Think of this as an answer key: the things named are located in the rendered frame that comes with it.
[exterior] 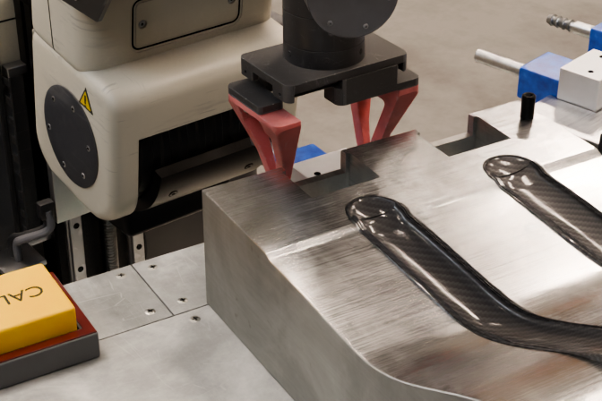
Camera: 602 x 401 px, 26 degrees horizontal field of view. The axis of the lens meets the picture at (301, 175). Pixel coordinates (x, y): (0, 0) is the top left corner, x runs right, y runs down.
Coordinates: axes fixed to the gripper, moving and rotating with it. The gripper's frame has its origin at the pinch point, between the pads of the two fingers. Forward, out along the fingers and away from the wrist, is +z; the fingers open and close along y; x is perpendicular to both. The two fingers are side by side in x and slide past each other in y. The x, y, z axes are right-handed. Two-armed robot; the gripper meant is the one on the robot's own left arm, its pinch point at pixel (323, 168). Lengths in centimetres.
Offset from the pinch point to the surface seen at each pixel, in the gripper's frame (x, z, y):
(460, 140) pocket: -5.9, -2.6, 7.9
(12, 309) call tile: -2.9, 1.1, -25.5
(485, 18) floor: 169, 82, 163
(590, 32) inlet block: 4.7, -1.8, 30.9
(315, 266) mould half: -15.5, -3.7, -11.0
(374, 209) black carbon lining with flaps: -12.0, -3.7, -4.2
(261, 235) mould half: -11.3, -4.1, -12.2
